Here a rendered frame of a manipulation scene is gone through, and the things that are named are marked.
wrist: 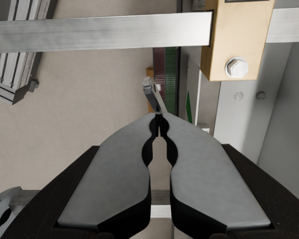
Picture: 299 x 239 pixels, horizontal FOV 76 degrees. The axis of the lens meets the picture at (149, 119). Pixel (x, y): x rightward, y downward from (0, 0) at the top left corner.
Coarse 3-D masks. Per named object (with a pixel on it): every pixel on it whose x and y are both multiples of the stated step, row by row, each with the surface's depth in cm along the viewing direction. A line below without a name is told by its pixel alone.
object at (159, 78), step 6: (156, 48) 33; (162, 48) 33; (156, 54) 33; (162, 54) 33; (156, 60) 34; (162, 60) 34; (156, 66) 34; (162, 66) 34; (156, 72) 35; (162, 72) 35; (156, 78) 35; (162, 78) 35; (156, 84) 36; (162, 84) 36; (162, 90) 37; (162, 96) 37
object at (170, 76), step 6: (168, 48) 33; (174, 48) 33; (168, 54) 33; (174, 54) 33; (168, 60) 34; (174, 60) 34; (168, 66) 34; (174, 66) 34; (168, 72) 35; (174, 72) 35; (168, 78) 35; (174, 78) 35; (168, 84) 36; (174, 84) 36; (168, 90) 36; (174, 90) 36; (168, 96) 37; (174, 96) 37; (168, 102) 38; (174, 102) 38; (168, 108) 38; (174, 108) 38; (174, 114) 39
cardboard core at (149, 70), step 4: (148, 68) 102; (152, 68) 103; (148, 72) 99; (152, 72) 98; (148, 76) 100; (152, 76) 99; (148, 104) 109; (148, 108) 110; (148, 112) 112; (152, 112) 109
